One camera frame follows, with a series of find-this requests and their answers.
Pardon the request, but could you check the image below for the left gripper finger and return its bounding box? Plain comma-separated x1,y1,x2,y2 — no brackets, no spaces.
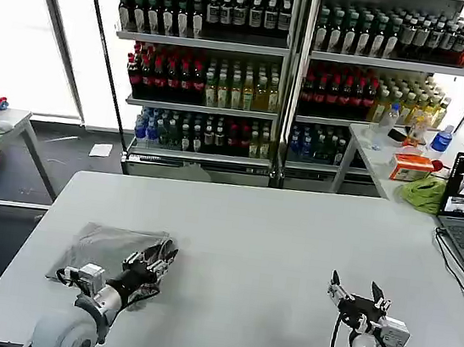
122,232,174,272
145,245,180,283

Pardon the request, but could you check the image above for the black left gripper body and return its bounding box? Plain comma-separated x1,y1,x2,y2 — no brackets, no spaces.
105,256,160,306

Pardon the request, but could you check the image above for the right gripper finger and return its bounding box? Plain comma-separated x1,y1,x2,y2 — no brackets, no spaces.
325,268,359,306
367,280,395,313

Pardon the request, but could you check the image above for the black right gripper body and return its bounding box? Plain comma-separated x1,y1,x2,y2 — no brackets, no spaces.
333,292,390,332

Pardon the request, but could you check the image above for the grey printed t-shirt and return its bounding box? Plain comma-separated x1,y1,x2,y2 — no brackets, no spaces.
42,215,181,316

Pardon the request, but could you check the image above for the green crumpled cloth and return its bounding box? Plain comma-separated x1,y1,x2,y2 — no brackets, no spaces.
398,172,449,216

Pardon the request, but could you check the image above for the white paper sheet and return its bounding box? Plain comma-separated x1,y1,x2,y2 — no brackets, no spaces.
88,141,115,161

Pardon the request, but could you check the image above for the orange cardboard box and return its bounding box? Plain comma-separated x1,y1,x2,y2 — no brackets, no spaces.
388,151,438,186

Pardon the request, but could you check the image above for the white side table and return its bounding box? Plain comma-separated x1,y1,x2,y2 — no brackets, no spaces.
328,118,464,223

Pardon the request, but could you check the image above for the black phone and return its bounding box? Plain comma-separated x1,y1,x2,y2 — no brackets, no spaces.
386,127,408,144

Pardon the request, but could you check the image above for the blue labelled water bottle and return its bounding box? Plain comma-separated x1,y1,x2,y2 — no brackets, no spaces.
429,122,456,155

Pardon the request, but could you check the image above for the clear plastic water bottle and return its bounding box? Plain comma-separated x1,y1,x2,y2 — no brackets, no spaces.
377,101,403,140

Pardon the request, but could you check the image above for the grey side table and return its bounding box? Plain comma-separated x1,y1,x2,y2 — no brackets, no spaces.
0,107,69,222

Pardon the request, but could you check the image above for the shelf rack with bottles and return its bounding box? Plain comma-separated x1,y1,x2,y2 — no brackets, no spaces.
76,0,304,196
277,0,464,214

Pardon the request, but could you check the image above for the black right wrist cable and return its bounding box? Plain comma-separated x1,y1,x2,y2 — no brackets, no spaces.
329,313,352,347

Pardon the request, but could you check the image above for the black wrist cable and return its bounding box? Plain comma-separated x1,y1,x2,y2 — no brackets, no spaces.
53,266,86,291
329,313,352,347

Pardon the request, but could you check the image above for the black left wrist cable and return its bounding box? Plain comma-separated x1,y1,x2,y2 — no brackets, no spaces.
53,266,86,291

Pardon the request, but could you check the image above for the black laptop cable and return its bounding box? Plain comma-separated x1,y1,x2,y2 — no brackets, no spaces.
424,227,464,322

